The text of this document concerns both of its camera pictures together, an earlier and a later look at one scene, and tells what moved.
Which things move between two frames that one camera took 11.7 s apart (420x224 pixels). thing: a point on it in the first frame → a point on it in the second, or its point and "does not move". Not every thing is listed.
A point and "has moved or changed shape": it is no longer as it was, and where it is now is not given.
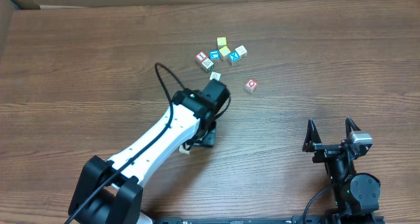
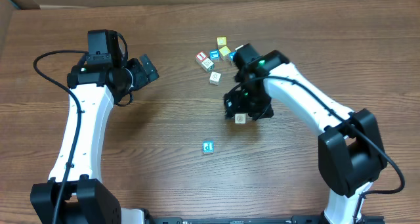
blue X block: x=233 y=56 does not move
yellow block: x=182 y=149 → x=208 y=147
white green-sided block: x=207 y=65 does not move
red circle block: x=251 y=85 has moved or changed shape
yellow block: x=221 y=42 does not move
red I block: x=201 y=56 does not move
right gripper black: x=331 y=148 → x=246 y=105
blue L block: x=214 y=54 does not move
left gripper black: x=207 y=138 → x=140 y=72
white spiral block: x=215 y=75 does not move
